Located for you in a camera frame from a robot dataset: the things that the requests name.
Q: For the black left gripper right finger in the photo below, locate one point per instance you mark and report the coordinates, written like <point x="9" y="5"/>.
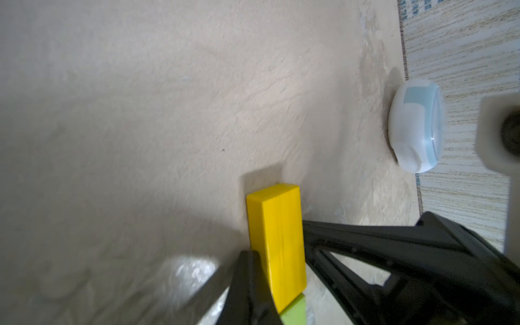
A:
<point x="264" y="308"/>

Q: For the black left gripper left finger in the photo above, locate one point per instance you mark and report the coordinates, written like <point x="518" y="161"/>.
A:
<point x="240" y="306"/>

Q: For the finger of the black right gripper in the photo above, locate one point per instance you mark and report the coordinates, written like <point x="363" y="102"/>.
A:
<point x="436" y="272"/>

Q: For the yellow block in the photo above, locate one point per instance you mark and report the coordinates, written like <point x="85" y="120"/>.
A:
<point x="276" y="233"/>

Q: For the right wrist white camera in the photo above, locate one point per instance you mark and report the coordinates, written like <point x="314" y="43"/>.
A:
<point x="497" y="145"/>

